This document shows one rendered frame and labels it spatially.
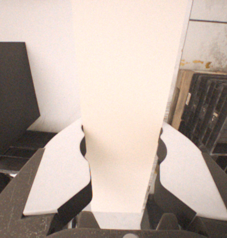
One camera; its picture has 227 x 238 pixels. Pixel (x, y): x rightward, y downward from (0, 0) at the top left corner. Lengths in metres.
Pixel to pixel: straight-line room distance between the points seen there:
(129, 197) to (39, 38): 0.52
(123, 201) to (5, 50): 0.47
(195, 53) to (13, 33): 1.20
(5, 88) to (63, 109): 0.21
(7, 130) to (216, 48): 1.43
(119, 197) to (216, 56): 1.38
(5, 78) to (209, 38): 1.33
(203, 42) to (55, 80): 1.15
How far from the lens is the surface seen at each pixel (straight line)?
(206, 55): 1.41
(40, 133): 0.68
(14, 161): 0.58
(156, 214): 2.12
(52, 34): 0.54
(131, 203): 0.19
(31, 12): 0.57
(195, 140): 1.13
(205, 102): 1.04
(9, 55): 0.51
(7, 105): 0.49
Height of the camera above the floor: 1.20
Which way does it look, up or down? 61 degrees down
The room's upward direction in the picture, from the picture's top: 177 degrees counter-clockwise
